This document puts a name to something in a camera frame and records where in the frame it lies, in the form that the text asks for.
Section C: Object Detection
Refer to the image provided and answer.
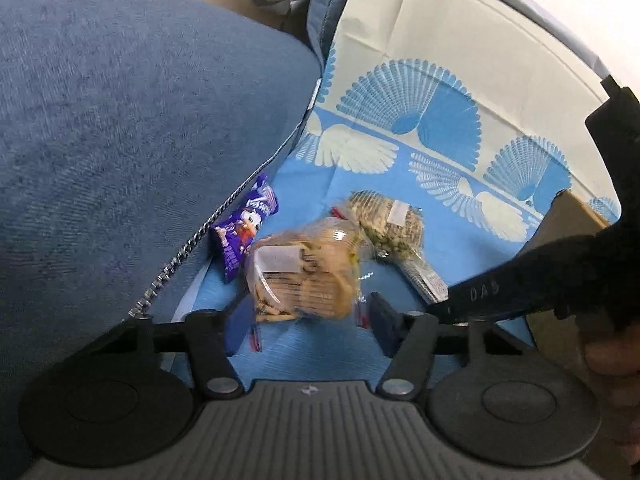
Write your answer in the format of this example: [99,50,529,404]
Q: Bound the clear biscuit bag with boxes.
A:
[242,215,375,356]

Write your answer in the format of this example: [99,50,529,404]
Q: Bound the clear seed crisp bag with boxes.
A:
[344,190,427,264]

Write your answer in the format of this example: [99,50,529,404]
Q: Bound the silver snack packet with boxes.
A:
[400,255,451,305]

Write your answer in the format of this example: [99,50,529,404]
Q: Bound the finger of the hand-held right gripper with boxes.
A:
[439,232,593,327]

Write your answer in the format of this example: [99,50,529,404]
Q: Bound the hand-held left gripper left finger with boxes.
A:
[117,300,256,402]

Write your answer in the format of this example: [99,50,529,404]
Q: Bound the person's right hand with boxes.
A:
[575,329,640,411]

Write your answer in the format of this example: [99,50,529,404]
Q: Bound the purple cartoon snack packet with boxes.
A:
[210,172,281,284]

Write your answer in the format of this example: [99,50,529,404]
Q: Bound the cardboard box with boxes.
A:
[520,189,640,480]

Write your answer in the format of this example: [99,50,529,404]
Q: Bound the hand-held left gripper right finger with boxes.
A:
[369,291,533,402]

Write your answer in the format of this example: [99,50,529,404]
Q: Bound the light blue cushion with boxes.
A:
[306,0,365,68]

